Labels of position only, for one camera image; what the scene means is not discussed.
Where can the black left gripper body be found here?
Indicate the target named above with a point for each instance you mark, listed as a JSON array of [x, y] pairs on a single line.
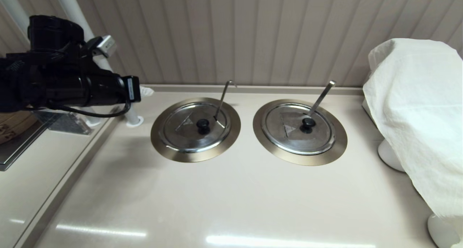
[[108, 88]]

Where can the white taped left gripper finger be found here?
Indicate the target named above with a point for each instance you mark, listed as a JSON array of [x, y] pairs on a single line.
[[145, 89], [145, 95]]

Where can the steel pot lid black knob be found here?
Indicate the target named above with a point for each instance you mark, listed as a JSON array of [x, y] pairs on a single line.
[[289, 139], [188, 135]]

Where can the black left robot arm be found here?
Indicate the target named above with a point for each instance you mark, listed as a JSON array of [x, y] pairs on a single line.
[[36, 81]]

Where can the white metal pole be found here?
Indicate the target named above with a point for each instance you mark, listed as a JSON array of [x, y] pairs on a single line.
[[72, 5], [11, 5]]

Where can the bamboo steamer stack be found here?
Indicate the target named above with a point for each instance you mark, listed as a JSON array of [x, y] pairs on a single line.
[[14, 126]]

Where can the white round appliance foot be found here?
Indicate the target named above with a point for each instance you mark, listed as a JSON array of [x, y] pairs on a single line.
[[440, 231], [387, 155]]

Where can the white cloth cover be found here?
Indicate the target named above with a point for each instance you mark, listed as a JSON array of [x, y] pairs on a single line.
[[416, 114]]

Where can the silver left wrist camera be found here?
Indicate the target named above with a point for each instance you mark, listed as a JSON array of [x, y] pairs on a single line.
[[105, 45]]

